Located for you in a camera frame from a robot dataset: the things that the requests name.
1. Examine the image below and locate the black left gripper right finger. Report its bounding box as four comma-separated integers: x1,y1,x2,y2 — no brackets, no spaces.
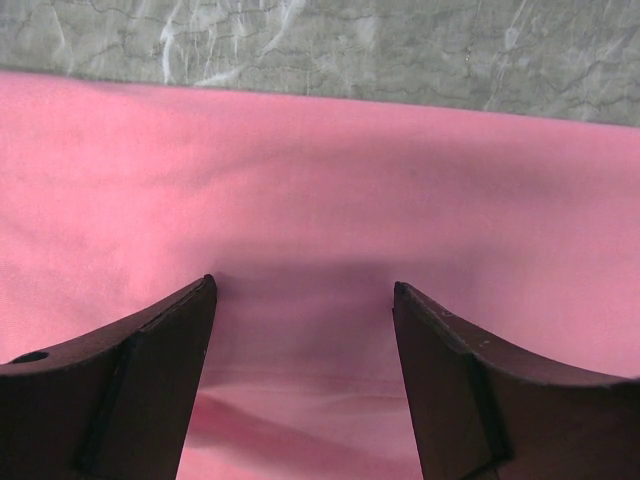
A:
392,282,639,479

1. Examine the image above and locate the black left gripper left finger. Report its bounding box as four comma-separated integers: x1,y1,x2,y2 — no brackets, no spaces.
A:
1,275,217,479

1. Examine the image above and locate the pink t shirt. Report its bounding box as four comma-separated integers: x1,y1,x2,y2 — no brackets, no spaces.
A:
1,72,639,479

